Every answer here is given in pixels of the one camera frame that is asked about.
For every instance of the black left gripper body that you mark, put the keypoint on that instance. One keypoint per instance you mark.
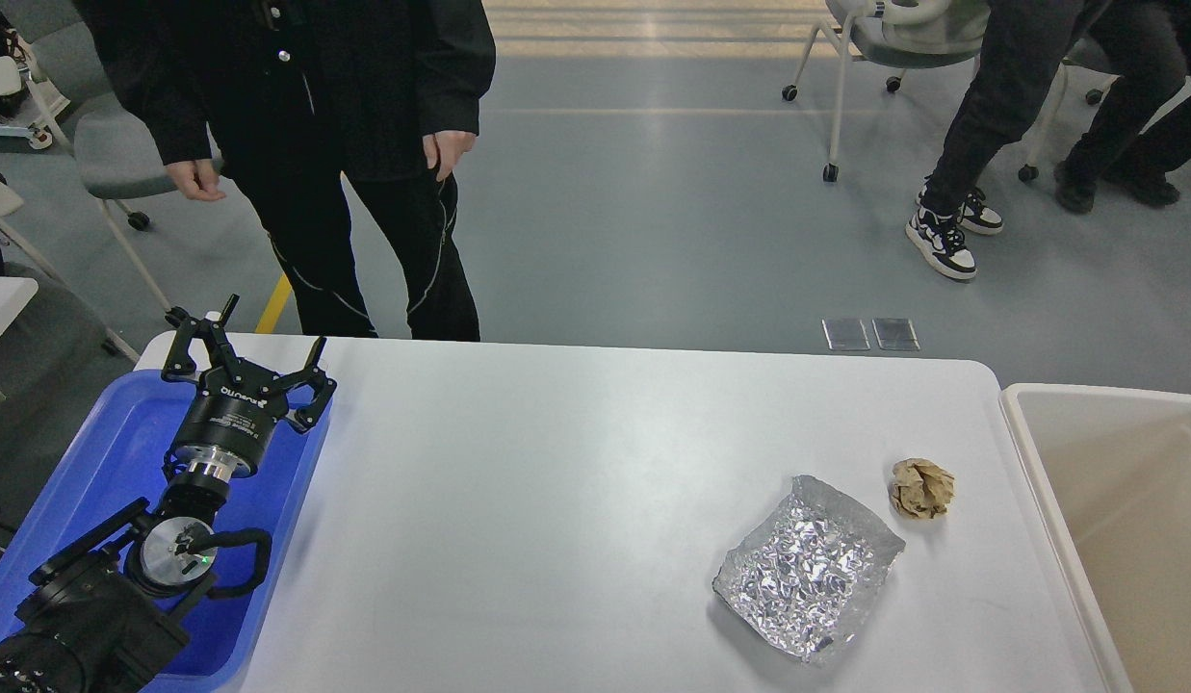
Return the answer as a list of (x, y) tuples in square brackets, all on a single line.
[(231, 421)]

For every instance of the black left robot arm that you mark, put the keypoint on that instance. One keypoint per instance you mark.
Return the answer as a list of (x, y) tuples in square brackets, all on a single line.
[(151, 556)]

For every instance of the blue plastic tray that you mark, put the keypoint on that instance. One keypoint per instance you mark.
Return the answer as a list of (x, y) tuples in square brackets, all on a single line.
[(116, 458)]

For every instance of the grey office chair left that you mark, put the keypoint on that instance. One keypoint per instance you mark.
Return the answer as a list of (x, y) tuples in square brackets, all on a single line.
[(114, 153)]

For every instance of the person in black clothes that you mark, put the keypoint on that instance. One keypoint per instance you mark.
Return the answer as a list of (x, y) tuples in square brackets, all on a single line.
[(293, 100)]

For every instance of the white equipment top left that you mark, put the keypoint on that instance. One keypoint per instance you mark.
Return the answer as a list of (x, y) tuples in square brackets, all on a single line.
[(30, 105)]

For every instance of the crumpled aluminium foil tray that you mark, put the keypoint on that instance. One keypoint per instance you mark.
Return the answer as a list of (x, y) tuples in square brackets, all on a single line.
[(806, 578)]

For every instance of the metal floor plate left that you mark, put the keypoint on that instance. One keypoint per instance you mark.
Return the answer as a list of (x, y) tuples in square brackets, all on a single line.
[(845, 335)]

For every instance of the metal floor plate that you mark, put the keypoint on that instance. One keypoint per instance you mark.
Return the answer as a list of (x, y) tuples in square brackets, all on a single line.
[(896, 334), (845, 335)]

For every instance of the metal floor plate right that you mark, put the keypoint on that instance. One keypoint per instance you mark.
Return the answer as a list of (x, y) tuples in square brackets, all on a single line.
[(896, 334)]

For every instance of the crumpled brown paper ball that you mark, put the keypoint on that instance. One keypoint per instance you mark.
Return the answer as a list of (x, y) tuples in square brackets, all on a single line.
[(920, 489)]

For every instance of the grey white office chair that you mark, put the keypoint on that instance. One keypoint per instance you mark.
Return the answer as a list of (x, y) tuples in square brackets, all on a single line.
[(902, 34)]

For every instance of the person with white sneakers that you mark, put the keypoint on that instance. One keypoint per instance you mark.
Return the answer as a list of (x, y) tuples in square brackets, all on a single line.
[(1022, 47)]

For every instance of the white plastic bin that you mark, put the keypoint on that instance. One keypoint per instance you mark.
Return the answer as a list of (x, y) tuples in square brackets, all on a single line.
[(1111, 471)]

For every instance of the seated person in black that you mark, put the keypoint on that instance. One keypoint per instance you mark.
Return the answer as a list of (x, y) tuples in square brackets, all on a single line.
[(1143, 129)]

